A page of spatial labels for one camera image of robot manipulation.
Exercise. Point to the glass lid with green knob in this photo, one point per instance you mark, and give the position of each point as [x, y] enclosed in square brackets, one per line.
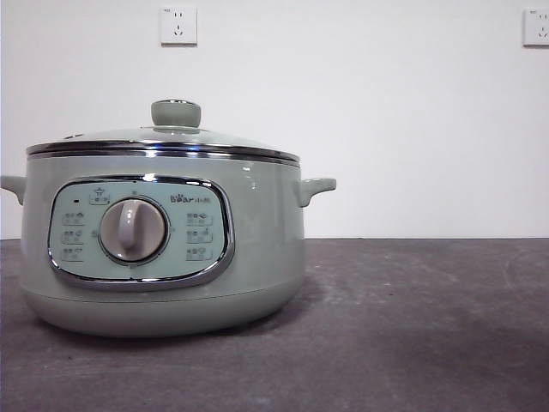
[176, 112]

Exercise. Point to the pale green electric cooking pot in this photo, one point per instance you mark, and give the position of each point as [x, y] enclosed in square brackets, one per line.
[266, 240]

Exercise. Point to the white wall socket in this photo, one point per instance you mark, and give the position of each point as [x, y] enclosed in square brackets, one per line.
[179, 26]
[537, 28]

